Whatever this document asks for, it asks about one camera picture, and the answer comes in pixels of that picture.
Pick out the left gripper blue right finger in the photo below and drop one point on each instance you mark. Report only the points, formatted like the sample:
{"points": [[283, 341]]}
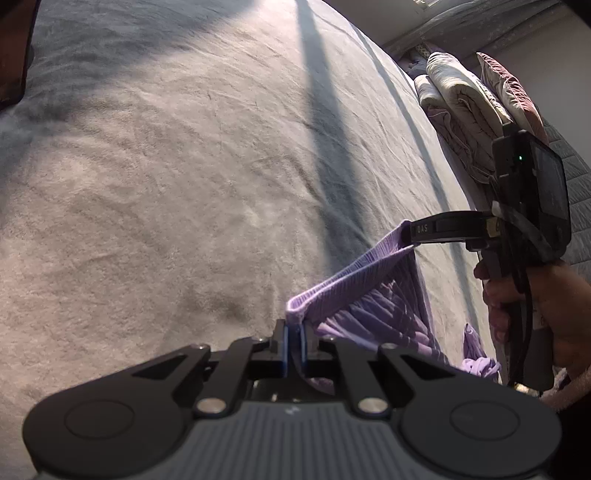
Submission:
{"points": [[346, 366]]}

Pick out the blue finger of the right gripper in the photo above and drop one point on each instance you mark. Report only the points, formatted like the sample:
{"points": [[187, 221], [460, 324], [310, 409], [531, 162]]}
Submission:
{"points": [[448, 227]]}

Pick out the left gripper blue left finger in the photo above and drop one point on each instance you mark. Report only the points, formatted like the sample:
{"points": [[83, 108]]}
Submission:
{"points": [[244, 371]]}

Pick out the purple pants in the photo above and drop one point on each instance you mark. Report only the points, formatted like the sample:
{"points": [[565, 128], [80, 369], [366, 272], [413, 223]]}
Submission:
{"points": [[382, 298]]}

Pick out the person right hand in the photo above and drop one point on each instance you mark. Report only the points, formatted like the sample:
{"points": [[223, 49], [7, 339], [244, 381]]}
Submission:
{"points": [[561, 297]]}

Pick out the grey quilted headboard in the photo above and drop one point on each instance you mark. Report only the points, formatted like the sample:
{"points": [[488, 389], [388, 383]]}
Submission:
{"points": [[578, 253]]}

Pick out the pink pillow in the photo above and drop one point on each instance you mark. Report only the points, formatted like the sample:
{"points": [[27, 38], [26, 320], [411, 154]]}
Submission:
{"points": [[512, 95]]}

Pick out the folded beige pink quilt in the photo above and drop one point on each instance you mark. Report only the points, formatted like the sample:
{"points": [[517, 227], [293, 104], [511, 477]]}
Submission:
{"points": [[465, 112]]}

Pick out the white plush dog toy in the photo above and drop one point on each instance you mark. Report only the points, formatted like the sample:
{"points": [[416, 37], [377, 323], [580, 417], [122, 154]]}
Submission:
{"points": [[563, 393]]}

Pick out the grey patterned curtain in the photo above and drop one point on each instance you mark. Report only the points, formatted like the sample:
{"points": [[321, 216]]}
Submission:
{"points": [[487, 26]]}

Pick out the grey bed sheet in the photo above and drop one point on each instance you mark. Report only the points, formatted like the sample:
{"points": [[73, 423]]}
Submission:
{"points": [[177, 170]]}

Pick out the dark phone on stand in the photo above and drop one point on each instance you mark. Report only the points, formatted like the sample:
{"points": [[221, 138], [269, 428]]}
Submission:
{"points": [[18, 19]]}

